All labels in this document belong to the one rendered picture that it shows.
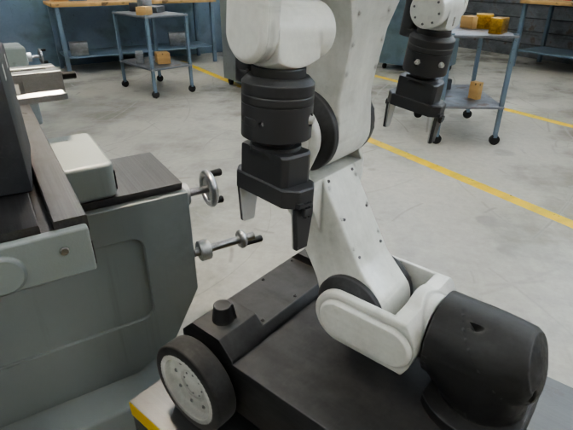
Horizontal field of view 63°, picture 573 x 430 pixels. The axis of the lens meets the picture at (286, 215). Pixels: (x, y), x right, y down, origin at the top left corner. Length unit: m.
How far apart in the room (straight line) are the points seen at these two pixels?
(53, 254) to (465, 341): 0.63
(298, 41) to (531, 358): 0.58
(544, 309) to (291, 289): 1.38
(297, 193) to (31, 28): 7.32
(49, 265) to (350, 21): 0.54
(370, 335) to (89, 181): 0.73
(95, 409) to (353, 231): 0.91
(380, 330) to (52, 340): 0.88
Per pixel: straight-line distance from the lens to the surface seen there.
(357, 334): 0.87
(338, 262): 0.89
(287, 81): 0.54
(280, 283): 1.13
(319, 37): 0.57
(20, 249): 0.68
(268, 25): 0.51
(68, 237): 0.68
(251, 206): 0.68
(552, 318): 2.23
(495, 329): 0.83
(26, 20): 7.78
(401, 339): 0.83
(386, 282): 0.91
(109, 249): 1.28
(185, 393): 1.09
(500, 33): 4.00
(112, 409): 1.45
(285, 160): 0.56
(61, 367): 1.44
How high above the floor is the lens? 1.26
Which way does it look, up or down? 28 degrees down
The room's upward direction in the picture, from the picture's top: straight up
